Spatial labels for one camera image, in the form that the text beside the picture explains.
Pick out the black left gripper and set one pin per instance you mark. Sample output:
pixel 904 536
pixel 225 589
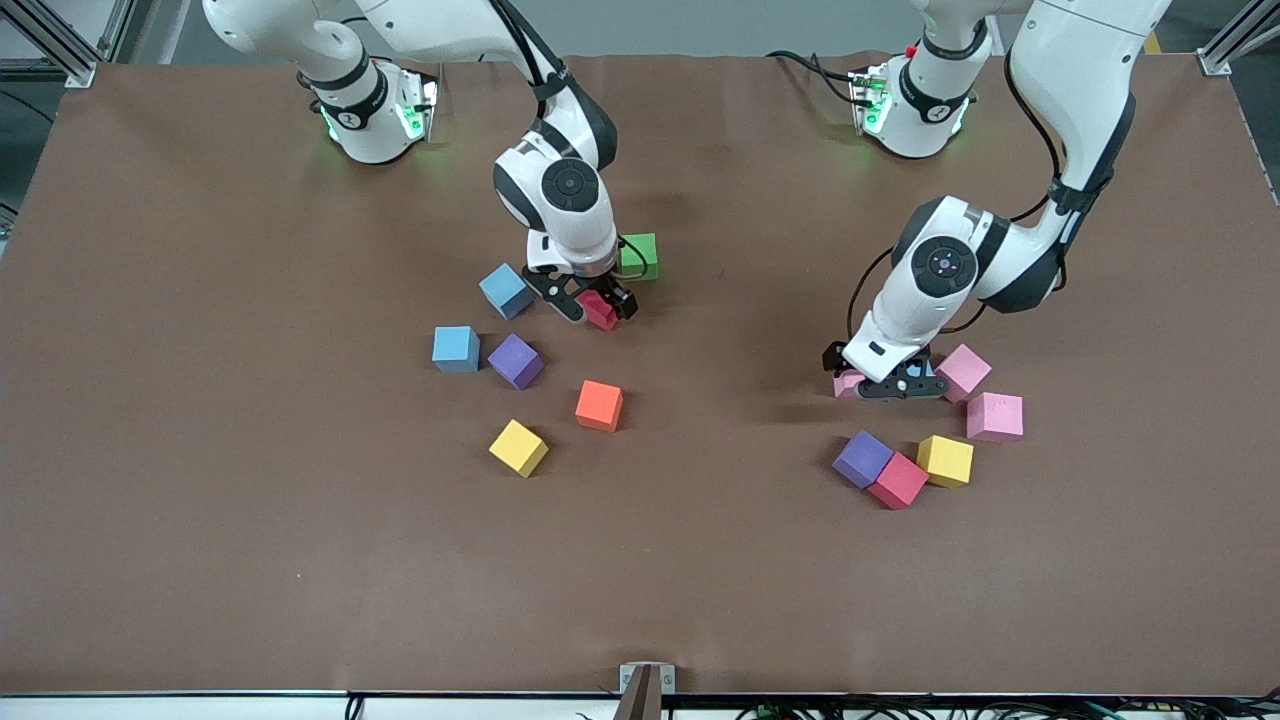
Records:
pixel 833 358

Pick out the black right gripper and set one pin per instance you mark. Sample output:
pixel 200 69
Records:
pixel 611 287

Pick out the red foam cube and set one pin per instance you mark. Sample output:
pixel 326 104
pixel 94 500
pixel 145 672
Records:
pixel 600 312
pixel 897 481

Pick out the pink foam cube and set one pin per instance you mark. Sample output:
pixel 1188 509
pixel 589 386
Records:
pixel 994 417
pixel 967 373
pixel 847 384

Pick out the green foam cube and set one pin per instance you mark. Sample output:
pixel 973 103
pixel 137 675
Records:
pixel 641 255

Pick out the blue foam cube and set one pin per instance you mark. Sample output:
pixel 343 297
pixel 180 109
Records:
pixel 505 290
pixel 455 348

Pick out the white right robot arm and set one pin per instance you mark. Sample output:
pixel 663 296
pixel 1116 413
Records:
pixel 570 190

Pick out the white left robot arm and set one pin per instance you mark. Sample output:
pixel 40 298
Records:
pixel 1070 100

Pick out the purple foam cube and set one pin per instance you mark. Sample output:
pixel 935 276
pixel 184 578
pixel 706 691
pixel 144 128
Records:
pixel 516 360
pixel 862 458

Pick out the orange foam cube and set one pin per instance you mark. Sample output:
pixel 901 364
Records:
pixel 599 405

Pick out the yellow foam cube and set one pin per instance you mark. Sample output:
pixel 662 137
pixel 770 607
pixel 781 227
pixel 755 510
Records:
pixel 945 460
pixel 518 447

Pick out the brown table mat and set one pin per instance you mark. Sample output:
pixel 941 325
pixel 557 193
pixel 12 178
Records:
pixel 300 550

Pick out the grey metal edge bracket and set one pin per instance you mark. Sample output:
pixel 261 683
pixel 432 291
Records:
pixel 647 690

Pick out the aluminium frame profile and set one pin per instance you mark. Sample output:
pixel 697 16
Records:
pixel 60 45
pixel 1235 40

